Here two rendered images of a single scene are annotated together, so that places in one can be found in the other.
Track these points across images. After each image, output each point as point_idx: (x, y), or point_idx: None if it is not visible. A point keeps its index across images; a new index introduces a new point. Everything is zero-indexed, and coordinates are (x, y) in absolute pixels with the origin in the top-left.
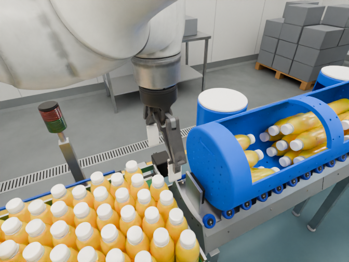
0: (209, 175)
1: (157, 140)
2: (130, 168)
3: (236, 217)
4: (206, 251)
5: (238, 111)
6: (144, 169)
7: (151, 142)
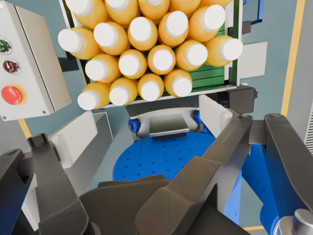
0: (162, 155)
1: (203, 120)
2: (223, 46)
3: None
4: (125, 108)
5: (272, 231)
6: (234, 71)
7: (202, 105)
